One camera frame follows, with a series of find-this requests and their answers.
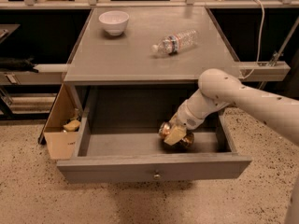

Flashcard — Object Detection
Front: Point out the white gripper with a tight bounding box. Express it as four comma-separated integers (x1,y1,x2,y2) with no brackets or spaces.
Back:
164,105,206,146

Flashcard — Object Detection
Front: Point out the orange soda can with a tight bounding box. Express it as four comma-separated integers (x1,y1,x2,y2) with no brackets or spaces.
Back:
158,122,194,149

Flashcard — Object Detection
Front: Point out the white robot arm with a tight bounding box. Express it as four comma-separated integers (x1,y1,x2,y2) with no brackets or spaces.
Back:
159,69,299,146

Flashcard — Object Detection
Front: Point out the brass drawer knob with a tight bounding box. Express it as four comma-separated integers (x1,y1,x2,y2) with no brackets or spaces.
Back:
153,172,161,179

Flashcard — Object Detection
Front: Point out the grey open top drawer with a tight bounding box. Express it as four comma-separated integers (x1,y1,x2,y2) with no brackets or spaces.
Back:
57,86,250,183

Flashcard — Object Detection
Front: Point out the clear plastic water bottle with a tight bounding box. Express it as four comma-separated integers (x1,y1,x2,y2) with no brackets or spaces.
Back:
151,29,199,56

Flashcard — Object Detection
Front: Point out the yellow sponge in box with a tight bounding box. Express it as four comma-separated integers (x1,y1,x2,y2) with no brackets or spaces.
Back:
64,119,80,132

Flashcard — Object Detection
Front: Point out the cardboard box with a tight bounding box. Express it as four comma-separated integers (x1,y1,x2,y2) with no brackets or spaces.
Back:
42,84,80,160

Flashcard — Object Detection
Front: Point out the white ceramic bowl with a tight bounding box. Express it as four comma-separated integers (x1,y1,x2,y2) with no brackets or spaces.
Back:
98,10,129,35

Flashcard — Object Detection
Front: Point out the black cloth on shelf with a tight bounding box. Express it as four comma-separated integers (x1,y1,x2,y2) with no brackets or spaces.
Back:
0,58,38,73

